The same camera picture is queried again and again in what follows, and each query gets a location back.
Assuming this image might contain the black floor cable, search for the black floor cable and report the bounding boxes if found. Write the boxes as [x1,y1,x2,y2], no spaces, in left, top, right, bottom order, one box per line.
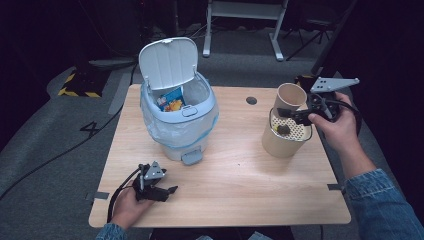
[0,53,163,202]

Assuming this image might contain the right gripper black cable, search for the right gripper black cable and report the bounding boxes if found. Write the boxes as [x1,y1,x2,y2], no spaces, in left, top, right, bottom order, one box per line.
[328,99,363,136]

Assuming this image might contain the clear plastic bin liner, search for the clear plastic bin liner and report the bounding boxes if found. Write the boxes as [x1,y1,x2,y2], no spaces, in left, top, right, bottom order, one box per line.
[140,77,221,151]

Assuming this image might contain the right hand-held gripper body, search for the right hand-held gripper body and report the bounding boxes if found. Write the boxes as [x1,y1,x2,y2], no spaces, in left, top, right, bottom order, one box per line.
[299,76,361,127]

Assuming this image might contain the person's left hand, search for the person's left hand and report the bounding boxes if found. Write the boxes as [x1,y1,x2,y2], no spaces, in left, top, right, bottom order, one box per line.
[110,184,156,231]

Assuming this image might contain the black tripod stand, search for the black tripod stand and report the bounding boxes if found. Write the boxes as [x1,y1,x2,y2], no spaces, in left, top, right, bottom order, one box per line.
[285,14,336,62]

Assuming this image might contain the grey floor tape strip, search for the grey floor tape strip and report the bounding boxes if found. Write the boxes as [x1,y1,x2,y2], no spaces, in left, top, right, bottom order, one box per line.
[107,72,133,116]

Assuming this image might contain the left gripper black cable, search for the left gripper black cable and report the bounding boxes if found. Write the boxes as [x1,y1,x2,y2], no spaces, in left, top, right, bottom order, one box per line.
[106,166,143,224]

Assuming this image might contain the brown paper cup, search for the brown paper cup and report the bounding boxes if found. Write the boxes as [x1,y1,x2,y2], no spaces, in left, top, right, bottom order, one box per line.
[272,82,308,116]

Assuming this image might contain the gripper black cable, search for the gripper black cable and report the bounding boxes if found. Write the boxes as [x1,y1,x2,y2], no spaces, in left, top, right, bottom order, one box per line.
[328,99,363,136]
[106,166,143,224]

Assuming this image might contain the person's right hand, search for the person's right hand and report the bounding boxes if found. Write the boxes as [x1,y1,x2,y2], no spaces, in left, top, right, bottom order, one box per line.
[307,92,360,155]

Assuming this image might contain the colourful drink carton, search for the colourful drink carton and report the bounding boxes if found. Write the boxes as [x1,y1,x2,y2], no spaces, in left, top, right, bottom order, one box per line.
[156,86,187,113]

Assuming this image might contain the blue and white pedal bin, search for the blue and white pedal bin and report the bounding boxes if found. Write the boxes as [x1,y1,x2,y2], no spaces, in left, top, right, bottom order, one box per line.
[137,36,221,167]

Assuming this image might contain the beige container with strainer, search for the beige container with strainer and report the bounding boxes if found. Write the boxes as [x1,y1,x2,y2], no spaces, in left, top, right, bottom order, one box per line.
[261,106,314,159]

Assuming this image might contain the white metal desk frame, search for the white metal desk frame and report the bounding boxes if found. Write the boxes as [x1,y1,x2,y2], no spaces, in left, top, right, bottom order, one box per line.
[202,0,290,62]

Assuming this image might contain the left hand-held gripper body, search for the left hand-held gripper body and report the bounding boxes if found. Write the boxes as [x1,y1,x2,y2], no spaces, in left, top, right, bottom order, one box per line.
[132,160,170,203]

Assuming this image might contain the black slanted pole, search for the black slanted pole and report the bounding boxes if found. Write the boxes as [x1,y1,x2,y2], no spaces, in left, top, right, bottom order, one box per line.
[310,0,358,78]

